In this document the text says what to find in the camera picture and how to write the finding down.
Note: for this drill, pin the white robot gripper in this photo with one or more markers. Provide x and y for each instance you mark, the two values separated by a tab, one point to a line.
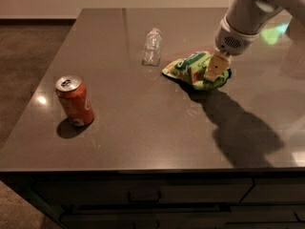
231	40

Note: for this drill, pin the green rice chip bag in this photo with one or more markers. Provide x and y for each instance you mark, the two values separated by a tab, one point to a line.
191	70

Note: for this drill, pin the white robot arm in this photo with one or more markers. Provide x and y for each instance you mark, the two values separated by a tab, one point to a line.
262	11

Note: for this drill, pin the clear plastic water bottle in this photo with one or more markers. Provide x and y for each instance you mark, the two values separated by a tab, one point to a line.
152	48

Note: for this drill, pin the dark right drawer front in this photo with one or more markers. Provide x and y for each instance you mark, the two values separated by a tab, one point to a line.
277	190

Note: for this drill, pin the dark cabinet drawer front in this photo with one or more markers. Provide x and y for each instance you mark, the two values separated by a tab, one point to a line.
110	192

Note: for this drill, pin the orange soda can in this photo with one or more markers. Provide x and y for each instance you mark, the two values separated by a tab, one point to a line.
72	94

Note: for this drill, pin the black drawer handle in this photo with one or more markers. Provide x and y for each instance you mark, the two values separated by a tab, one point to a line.
144	197

